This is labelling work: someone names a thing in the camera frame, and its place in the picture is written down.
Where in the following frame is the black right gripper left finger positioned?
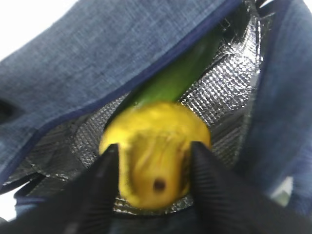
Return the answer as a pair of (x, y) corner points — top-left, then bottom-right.
(0, 144), (119, 234)

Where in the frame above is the green cucumber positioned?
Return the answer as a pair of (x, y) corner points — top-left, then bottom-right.
(126, 26), (224, 110)

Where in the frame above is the navy blue insulated lunch bag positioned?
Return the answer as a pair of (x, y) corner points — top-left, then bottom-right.
(0, 0), (312, 234)

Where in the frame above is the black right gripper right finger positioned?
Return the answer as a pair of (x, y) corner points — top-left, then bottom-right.
(190, 141), (312, 234)

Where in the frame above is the yellow pear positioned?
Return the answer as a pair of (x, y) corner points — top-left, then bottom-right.
(98, 101), (211, 210)

